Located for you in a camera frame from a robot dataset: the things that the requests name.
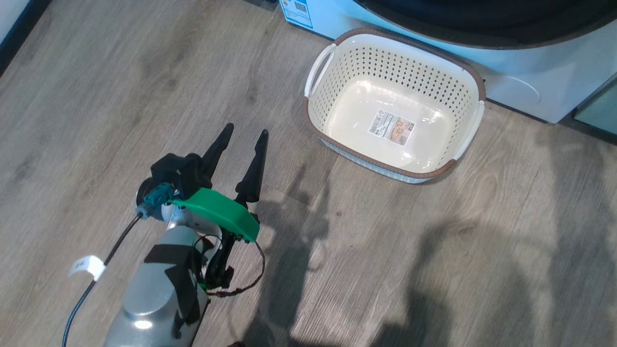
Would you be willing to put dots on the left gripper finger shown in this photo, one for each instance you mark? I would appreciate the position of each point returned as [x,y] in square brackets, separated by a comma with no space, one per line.
[253,173]
[218,149]

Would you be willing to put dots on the left gripper green white body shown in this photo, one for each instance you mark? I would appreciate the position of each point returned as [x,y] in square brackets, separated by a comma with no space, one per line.
[217,212]

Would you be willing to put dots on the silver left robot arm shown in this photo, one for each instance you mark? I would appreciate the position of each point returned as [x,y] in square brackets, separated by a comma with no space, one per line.
[154,289]

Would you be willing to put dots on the cream perforated laundry basket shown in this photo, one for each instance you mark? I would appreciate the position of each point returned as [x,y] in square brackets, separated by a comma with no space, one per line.
[347,72]

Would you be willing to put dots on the white front-load washing machine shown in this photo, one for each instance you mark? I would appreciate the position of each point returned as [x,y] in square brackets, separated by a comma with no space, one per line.
[530,72]

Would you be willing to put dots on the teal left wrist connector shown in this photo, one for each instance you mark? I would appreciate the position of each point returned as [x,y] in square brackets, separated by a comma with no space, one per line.
[156,200]

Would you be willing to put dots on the product label sticker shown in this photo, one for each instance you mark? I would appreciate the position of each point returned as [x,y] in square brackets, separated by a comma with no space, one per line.
[391,126]

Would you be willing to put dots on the blue white energy label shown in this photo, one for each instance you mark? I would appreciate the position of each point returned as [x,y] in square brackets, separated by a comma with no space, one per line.
[296,12]

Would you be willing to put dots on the dark skirting board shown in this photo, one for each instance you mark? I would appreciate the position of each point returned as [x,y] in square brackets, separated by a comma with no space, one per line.
[19,38]

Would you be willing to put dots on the wide pale green cabinet panel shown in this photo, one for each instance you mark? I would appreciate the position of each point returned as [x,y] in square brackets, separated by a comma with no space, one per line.
[600,108]

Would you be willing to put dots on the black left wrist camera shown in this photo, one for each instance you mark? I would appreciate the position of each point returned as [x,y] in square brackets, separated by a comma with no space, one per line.
[181,171]

